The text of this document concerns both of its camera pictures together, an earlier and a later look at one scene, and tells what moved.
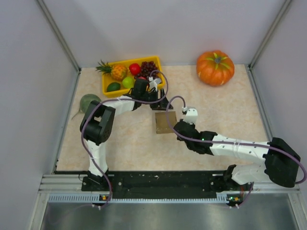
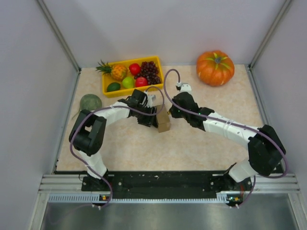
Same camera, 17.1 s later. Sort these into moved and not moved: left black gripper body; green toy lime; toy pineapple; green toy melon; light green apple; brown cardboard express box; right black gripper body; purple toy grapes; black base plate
Moved: left black gripper body; brown cardboard express box; right black gripper body
Not moved: light green apple; toy pineapple; purple toy grapes; green toy lime; black base plate; green toy melon
